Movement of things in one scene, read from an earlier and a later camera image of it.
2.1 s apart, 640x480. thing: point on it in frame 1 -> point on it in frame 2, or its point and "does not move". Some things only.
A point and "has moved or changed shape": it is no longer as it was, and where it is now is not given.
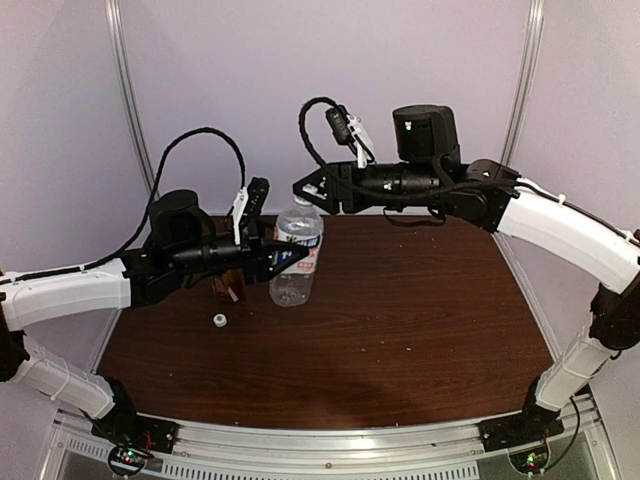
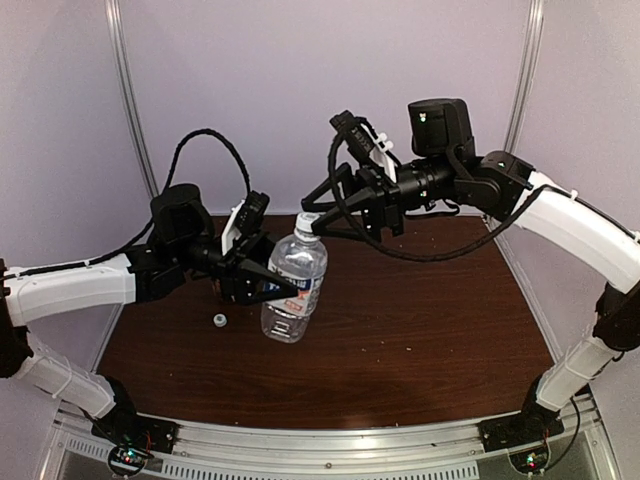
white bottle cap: [220, 320] does not move
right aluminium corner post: [525, 82] does not move
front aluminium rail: [434, 451] does not move
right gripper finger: [316, 184] -> [345, 176]
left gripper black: [257, 254] -> [239, 274]
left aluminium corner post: [113, 13] does not move
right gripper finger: [331, 203] -> [354, 206]
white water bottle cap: [310, 188] -> [304, 222]
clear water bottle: [301, 224] has moved or changed shape
